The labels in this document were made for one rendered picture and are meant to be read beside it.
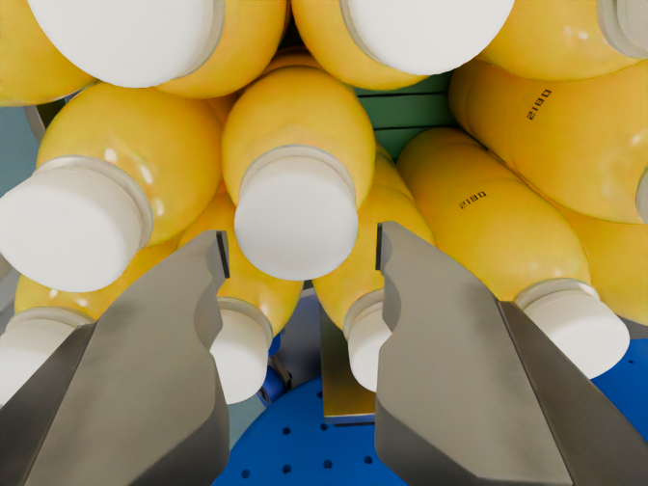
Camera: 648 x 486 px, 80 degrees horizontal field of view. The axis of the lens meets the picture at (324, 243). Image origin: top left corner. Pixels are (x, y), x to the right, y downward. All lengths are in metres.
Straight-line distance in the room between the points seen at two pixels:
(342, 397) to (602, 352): 0.16
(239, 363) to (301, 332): 0.24
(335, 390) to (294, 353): 0.13
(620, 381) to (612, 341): 0.64
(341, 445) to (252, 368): 0.20
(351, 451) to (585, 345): 0.21
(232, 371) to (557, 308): 0.13
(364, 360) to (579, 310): 0.08
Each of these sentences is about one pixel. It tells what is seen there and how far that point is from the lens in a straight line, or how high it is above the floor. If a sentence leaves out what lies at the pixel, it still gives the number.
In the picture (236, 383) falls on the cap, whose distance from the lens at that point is 0.17.
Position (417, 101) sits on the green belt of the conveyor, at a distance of 0.33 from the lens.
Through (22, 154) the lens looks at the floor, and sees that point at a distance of 1.55.
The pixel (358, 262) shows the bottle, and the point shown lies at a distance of 0.17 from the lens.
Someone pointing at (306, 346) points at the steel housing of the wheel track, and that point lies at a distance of 0.41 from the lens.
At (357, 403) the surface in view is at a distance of 0.29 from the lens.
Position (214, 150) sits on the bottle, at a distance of 0.19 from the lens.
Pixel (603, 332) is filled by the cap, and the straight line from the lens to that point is 0.19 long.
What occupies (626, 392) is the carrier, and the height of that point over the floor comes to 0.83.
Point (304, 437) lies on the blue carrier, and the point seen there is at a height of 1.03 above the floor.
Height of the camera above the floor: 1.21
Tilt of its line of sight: 58 degrees down
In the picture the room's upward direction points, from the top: 175 degrees clockwise
